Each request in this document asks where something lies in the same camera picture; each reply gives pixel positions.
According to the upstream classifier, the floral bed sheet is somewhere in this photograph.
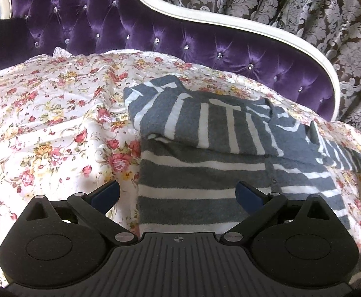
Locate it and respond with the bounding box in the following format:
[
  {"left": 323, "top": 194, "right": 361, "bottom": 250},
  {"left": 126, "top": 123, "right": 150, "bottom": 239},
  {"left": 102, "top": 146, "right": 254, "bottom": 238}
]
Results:
[{"left": 0, "top": 48, "right": 361, "bottom": 286}]

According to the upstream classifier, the purple tufted chaise sofa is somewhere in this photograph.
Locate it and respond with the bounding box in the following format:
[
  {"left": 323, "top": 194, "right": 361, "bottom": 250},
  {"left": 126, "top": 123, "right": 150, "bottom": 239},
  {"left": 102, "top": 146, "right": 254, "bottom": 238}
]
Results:
[{"left": 0, "top": 0, "right": 340, "bottom": 120}]

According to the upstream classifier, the grey white striped sweater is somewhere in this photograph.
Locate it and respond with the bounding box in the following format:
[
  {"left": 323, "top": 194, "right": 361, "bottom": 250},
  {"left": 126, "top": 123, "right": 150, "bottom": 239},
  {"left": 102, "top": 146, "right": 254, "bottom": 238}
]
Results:
[{"left": 123, "top": 76, "right": 361, "bottom": 233}]

